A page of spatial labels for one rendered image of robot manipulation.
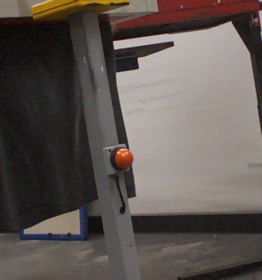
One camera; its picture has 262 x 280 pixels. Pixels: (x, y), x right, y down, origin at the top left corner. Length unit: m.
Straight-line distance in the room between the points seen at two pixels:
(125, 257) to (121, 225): 0.06
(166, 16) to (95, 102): 1.43
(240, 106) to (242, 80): 0.13
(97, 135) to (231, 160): 2.54
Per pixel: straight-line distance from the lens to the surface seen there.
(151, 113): 4.19
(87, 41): 1.38
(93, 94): 1.38
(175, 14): 2.79
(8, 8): 1.53
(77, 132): 1.73
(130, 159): 1.36
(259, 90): 3.12
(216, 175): 3.96
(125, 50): 2.74
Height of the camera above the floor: 0.74
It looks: 3 degrees down
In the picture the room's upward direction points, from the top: 9 degrees counter-clockwise
